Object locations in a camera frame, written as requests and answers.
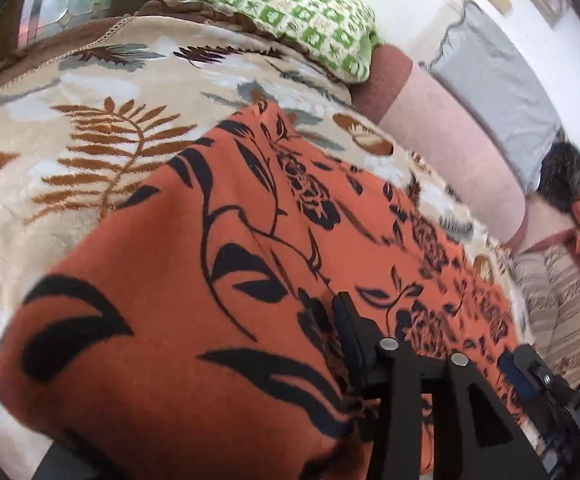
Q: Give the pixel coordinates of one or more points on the striped beige cloth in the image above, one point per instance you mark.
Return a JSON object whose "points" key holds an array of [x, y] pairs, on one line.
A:
{"points": [[555, 305]]}

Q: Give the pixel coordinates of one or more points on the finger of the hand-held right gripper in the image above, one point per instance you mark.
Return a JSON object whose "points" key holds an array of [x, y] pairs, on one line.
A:
{"points": [[509, 367]]}

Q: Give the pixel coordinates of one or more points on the pink quilted bolster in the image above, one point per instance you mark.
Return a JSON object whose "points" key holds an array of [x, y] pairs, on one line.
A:
{"points": [[450, 150]]}

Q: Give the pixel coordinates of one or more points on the green checked pillow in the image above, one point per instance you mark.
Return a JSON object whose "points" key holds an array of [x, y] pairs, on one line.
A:
{"points": [[295, 15]]}

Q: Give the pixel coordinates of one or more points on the orange floral garment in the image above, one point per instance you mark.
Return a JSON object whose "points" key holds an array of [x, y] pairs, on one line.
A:
{"points": [[195, 260]]}

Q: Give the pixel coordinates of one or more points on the grey pillow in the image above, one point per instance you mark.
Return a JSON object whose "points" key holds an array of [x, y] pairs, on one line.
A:
{"points": [[500, 85]]}

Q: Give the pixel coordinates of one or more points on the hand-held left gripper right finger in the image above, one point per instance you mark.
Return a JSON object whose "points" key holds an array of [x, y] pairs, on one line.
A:
{"points": [[351, 330]]}

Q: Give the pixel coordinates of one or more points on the dark grey fuzzy cloth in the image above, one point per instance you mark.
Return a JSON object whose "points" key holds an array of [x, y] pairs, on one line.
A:
{"points": [[565, 175]]}

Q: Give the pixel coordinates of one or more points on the leaf print blanket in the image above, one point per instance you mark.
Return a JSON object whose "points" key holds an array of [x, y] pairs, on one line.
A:
{"points": [[95, 125]]}

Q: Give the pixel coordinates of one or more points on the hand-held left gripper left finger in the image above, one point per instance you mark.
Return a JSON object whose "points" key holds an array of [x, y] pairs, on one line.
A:
{"points": [[65, 462]]}

